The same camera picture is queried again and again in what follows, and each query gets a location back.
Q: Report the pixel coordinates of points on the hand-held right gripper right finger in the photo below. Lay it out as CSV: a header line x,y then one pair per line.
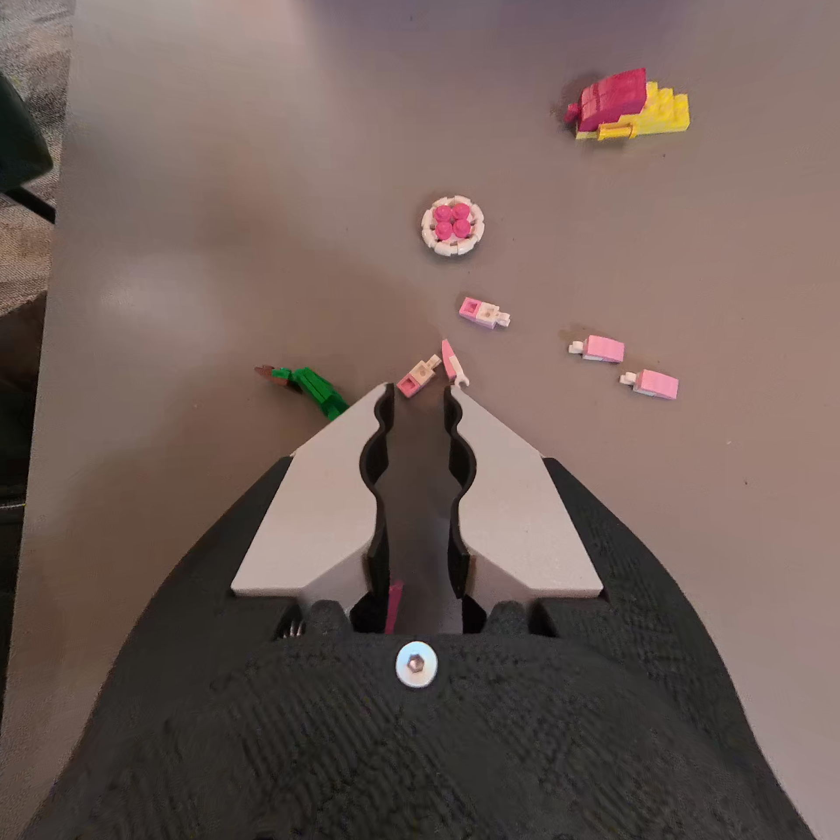
x,y
525,525

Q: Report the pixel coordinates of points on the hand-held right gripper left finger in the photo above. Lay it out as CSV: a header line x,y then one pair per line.
x,y
315,512

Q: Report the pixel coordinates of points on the green lego stem assembly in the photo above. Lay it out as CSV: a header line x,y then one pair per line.
x,y
312,388

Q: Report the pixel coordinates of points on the pink lego brick with clip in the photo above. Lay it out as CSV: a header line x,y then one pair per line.
x,y
415,379

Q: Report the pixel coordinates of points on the thin pink lego piece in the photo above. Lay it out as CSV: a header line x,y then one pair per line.
x,y
451,359

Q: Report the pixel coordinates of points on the pink lego slope with clip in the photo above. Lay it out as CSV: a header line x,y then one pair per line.
x,y
655,384
602,348

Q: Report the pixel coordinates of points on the pink white lego clip piece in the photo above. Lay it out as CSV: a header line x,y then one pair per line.
x,y
479,310

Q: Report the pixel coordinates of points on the round white magenta lego flower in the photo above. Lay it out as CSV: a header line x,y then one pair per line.
x,y
453,225

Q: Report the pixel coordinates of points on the magenta yellow lego assembly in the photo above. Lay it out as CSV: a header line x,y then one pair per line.
x,y
623,105

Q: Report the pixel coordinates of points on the black chair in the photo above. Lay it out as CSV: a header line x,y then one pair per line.
x,y
23,151

